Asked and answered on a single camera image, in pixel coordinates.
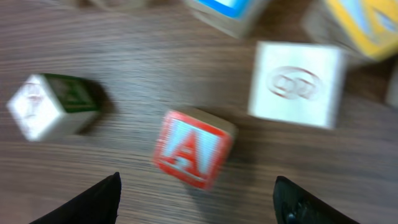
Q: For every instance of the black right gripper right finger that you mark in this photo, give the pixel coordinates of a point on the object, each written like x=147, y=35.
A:
x=295, y=205

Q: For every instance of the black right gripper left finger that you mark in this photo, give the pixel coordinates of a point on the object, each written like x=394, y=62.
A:
x=97, y=205

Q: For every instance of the small white red-drawing block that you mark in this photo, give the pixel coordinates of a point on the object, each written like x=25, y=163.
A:
x=297, y=83

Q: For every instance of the red letter A block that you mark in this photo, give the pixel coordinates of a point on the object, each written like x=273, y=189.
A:
x=193, y=145

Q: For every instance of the cream green-side wooden block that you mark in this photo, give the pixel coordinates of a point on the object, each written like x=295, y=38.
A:
x=49, y=106

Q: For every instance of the white top blue-side block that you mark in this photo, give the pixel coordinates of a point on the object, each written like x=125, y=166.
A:
x=392, y=90

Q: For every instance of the yellow top wooden block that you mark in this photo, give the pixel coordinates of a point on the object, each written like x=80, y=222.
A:
x=366, y=29

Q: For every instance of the blue letter D block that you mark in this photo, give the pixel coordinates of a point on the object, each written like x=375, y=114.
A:
x=233, y=17

